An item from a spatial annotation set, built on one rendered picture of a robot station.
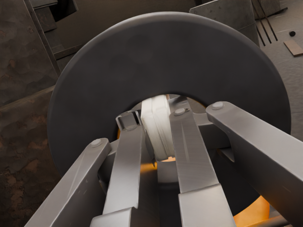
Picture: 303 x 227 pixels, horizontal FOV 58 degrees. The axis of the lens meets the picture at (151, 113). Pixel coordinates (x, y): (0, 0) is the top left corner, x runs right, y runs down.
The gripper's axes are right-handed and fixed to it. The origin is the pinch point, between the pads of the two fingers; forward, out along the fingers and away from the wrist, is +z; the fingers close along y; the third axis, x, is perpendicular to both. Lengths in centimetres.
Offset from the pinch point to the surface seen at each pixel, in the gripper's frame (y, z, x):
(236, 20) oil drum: 69, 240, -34
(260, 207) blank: 6.6, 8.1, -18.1
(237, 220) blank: 3.7, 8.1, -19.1
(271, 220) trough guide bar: 7.1, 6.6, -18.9
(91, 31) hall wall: -154, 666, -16
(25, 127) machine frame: -24.8, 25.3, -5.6
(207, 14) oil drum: 47, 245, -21
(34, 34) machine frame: -20.6, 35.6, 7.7
